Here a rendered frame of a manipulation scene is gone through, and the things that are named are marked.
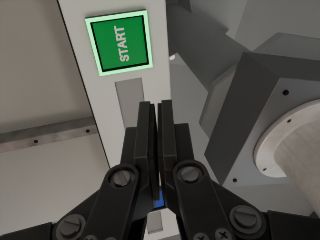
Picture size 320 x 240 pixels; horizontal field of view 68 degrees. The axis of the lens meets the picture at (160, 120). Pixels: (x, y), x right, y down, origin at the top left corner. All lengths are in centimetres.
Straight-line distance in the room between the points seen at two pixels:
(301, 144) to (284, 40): 19
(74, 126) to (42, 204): 26
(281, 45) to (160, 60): 30
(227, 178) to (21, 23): 44
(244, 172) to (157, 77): 31
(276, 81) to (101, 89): 25
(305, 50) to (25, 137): 54
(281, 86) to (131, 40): 24
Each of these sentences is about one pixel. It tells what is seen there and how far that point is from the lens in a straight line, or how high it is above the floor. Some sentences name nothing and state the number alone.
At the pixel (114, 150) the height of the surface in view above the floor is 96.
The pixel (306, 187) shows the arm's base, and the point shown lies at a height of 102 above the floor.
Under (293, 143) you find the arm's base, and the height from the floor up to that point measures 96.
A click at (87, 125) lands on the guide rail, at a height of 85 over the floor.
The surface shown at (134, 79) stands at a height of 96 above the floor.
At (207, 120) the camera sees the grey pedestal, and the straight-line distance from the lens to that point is 52.
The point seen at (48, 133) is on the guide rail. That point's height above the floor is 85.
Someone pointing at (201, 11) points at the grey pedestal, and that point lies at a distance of 130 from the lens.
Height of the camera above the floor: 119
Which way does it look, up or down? 52 degrees down
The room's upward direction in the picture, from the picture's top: 159 degrees clockwise
